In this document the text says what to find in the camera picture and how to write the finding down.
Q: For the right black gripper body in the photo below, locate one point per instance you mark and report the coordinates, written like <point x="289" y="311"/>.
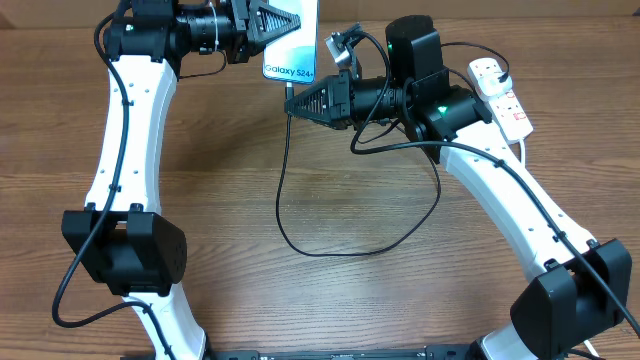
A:
<point x="342" y="111"/>

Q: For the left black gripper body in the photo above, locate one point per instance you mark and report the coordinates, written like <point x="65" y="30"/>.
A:
<point x="239" y="49"/>

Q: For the Galaxy smartphone blue screen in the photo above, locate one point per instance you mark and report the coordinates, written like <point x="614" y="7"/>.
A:
<point x="292" y="58"/>

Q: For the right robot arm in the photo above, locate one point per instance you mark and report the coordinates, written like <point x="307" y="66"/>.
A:
<point x="577" y="286"/>

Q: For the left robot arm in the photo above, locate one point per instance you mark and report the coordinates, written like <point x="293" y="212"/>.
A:
<point x="120" y="236"/>

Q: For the white charger plug adapter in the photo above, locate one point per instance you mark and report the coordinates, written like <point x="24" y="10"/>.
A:
<point x="493" y="85"/>

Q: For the white power strip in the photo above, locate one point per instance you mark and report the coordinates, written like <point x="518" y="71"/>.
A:
<point x="507" y="111"/>

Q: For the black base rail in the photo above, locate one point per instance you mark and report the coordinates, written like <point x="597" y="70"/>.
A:
<point x="340" y="355"/>

